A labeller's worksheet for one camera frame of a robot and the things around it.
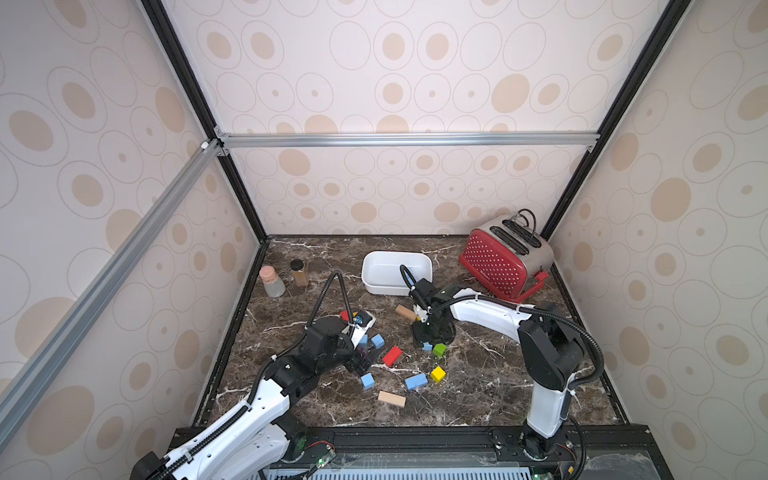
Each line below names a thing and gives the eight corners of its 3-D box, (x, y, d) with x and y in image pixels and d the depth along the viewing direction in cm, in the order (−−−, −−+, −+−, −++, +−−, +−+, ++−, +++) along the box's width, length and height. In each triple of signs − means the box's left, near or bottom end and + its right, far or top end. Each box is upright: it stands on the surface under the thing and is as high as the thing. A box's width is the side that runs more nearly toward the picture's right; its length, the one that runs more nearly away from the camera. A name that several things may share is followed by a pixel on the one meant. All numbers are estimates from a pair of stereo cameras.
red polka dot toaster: (506, 312, 101) (526, 278, 86) (462, 266, 113) (472, 230, 99) (543, 289, 107) (568, 253, 92) (497, 248, 119) (512, 211, 105)
